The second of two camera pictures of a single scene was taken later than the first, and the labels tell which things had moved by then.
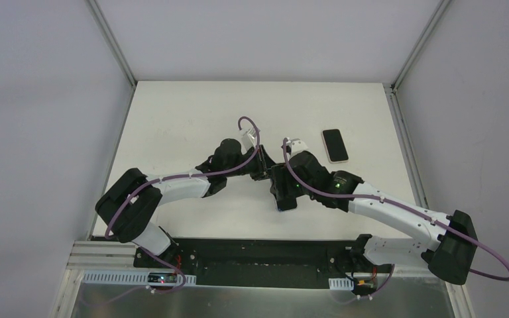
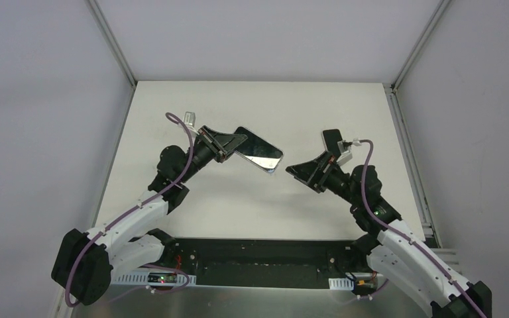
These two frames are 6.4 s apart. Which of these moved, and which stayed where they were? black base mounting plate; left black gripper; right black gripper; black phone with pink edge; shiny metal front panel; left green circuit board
Moved: left black gripper; right black gripper
Stayed: shiny metal front panel; black base mounting plate; black phone with pink edge; left green circuit board
